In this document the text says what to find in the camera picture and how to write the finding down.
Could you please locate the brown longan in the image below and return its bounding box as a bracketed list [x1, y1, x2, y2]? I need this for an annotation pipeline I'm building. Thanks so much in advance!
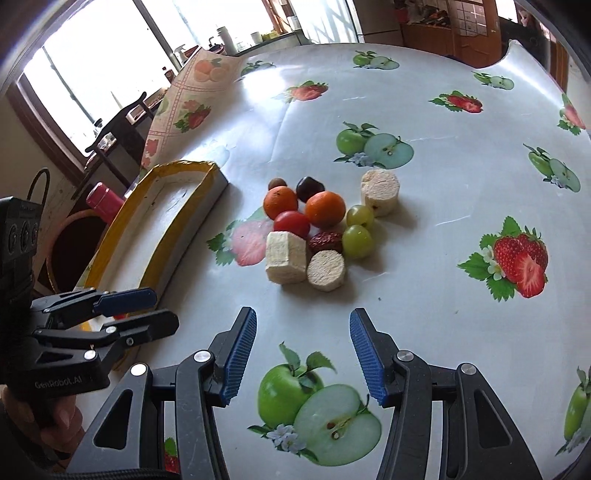
[267, 177, 287, 190]

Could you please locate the red cherry tomato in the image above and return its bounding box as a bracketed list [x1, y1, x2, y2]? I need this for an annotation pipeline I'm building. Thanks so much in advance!
[273, 211, 311, 240]

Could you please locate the person's left hand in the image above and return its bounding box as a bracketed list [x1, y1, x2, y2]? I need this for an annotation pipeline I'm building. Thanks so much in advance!
[0, 384, 86, 458]

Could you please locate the fruit print tablecloth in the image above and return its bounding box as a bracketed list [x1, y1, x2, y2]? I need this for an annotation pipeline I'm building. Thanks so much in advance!
[138, 44, 590, 479]

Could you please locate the green grape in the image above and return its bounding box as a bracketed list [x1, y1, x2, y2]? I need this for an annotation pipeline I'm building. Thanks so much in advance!
[342, 225, 375, 259]
[346, 205, 375, 230]

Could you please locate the hexagonal white freeze-dried block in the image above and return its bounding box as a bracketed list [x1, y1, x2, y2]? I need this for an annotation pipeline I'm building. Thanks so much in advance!
[266, 231, 308, 284]

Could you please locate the orange tangerine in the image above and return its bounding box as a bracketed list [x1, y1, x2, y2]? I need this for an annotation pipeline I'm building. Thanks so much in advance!
[263, 186, 298, 220]
[304, 191, 346, 229]

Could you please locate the red thermos bottle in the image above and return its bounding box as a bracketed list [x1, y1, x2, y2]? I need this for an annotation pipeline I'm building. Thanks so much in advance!
[86, 182, 124, 224]

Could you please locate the red jujube date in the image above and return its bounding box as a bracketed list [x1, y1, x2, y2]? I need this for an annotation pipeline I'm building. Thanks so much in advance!
[308, 231, 344, 254]

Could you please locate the dark cherry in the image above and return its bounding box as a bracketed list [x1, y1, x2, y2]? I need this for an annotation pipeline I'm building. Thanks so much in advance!
[295, 176, 325, 203]

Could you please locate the dark wooden chair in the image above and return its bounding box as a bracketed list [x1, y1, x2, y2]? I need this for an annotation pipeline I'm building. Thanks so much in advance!
[80, 92, 154, 188]

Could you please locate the round freeze-dried piece small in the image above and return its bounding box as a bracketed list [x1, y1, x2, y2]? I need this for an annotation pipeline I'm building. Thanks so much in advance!
[307, 250, 346, 292]

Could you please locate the white foam tray yellow rim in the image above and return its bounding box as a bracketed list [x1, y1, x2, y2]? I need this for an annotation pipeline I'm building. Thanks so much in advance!
[82, 161, 228, 296]

